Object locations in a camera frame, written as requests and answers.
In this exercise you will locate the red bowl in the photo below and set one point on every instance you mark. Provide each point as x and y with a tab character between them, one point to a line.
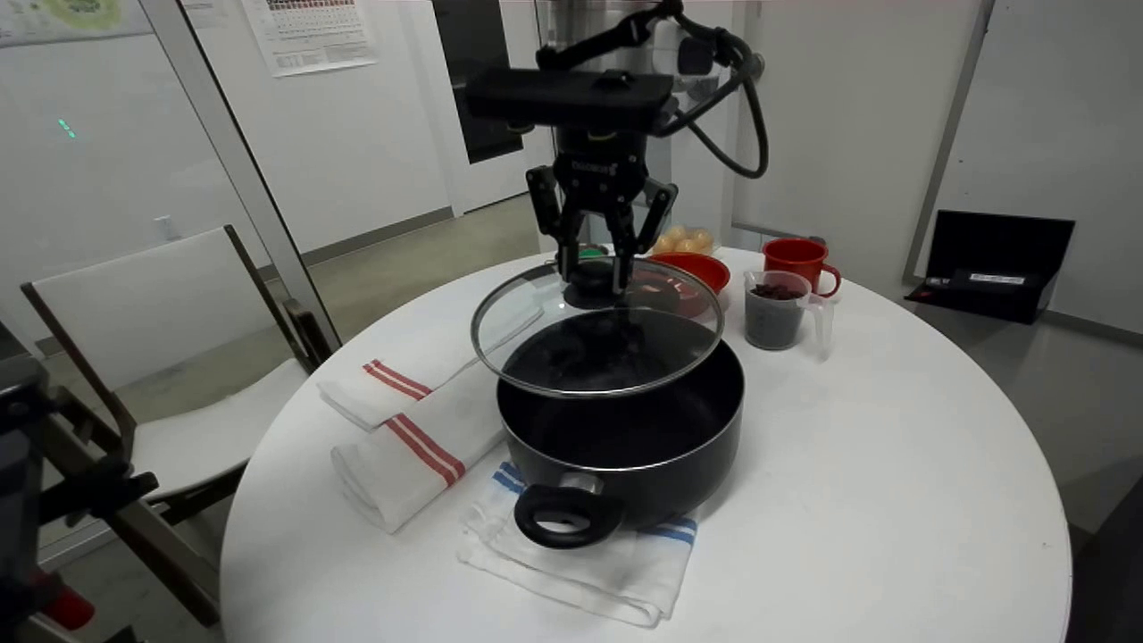
701	274

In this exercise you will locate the black camera stand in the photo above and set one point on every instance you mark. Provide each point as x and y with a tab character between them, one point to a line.
48	476

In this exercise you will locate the black cooking pot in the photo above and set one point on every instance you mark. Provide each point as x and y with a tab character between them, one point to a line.
630	440

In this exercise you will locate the white towel with blue stripes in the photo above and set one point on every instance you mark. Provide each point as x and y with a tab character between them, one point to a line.
595	571

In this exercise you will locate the measuring cup with dark contents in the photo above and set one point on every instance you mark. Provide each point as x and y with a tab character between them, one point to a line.
775	314

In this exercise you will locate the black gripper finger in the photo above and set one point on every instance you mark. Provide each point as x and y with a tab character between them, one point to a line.
648	225
556	215

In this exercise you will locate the white chair with dark frame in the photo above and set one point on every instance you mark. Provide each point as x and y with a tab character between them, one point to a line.
165	344

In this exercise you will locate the glass lid with black knob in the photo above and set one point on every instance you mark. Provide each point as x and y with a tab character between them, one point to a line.
595	339

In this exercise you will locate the red mug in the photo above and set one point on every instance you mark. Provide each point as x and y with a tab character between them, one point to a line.
794	257

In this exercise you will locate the pale yellow bread roll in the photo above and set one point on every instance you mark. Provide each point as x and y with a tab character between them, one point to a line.
683	239

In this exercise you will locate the grey glass partition frame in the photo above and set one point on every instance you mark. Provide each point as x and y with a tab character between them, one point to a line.
245	181

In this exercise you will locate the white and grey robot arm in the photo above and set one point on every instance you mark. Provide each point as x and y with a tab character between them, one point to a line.
648	28

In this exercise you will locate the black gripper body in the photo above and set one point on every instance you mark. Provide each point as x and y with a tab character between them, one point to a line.
602	163

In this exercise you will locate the open black case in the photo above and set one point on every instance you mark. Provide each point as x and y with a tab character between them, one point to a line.
994	263

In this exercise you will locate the white towel with red stripes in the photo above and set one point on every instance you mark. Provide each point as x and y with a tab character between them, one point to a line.
413	460
379	381

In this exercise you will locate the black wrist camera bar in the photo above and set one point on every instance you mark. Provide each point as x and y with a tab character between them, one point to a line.
557	95

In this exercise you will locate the wall poster with green graphic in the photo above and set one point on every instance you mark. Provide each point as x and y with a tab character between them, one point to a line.
73	15

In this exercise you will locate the wall poster with red header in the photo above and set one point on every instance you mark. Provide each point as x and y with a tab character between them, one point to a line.
312	28

